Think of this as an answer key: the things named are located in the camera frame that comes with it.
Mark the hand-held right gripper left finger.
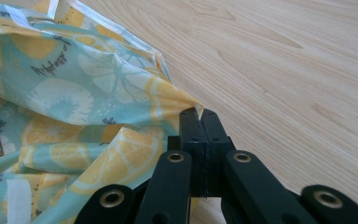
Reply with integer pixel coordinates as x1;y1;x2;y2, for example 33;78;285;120
167;107;207;199

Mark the lemon print teal cloth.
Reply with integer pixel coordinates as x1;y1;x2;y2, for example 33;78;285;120
0;0;205;224

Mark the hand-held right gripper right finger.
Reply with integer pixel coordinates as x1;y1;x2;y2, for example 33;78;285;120
200;108;236;199

